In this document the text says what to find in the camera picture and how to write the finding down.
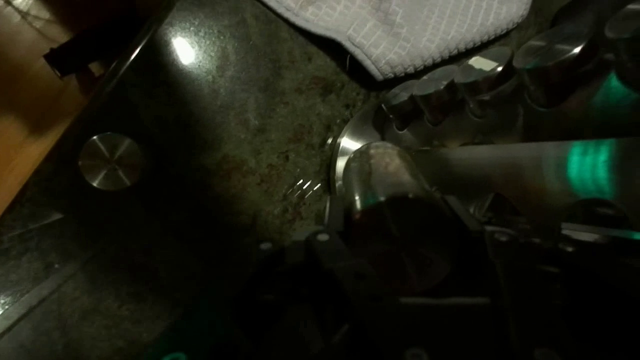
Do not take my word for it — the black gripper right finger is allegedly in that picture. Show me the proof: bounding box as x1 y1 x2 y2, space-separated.
467 212 604 360

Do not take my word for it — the gray waffle dish cloth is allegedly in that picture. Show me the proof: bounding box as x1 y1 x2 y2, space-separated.
263 0 537 82

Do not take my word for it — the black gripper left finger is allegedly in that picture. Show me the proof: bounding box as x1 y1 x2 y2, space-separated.
231 227 376 360

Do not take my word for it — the spice jar with silver lid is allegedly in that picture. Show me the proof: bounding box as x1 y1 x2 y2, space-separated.
340 137 473 299
76 129 149 194

